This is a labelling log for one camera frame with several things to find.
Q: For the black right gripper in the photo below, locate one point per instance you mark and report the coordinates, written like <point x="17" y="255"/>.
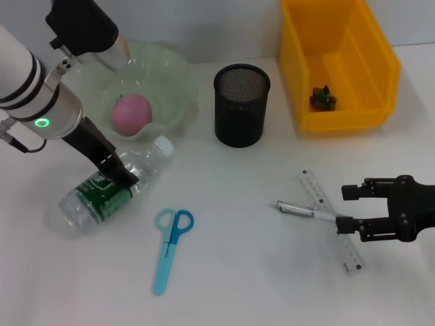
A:
<point x="414" y="210"/>

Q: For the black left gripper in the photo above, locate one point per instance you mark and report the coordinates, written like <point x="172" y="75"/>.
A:
<point x="90" y="142"/>

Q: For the clear green-label water bottle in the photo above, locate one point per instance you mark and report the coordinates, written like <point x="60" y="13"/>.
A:
<point x="91" y="207"/>

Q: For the pink peach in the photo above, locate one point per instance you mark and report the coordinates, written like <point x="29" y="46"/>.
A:
<point x="130" y="113"/>

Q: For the green plastic wrapper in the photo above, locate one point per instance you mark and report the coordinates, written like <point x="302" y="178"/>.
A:
<point x="323" y="99"/>

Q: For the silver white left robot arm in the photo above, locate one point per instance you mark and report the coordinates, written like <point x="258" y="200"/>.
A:
<point x="44" y="98"/>

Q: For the clear plastic ruler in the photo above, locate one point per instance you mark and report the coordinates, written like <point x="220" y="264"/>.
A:
<point x="317" y="193"/>

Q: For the silver white pen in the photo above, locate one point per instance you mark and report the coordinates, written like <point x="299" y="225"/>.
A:
<point x="295" y="208"/>

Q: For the blue and teal scissors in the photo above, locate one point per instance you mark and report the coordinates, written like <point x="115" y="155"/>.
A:
<point x="170" y="234"/>

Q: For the translucent green fruit bowl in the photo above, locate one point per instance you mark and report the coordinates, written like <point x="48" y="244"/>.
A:
<point x="166" y="85"/>

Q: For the black mesh pen holder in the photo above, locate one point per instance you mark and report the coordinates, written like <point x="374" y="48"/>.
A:
<point x="239" y="115"/>

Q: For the yellow plastic bin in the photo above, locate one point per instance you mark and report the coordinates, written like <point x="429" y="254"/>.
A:
<point x="360" y="68"/>

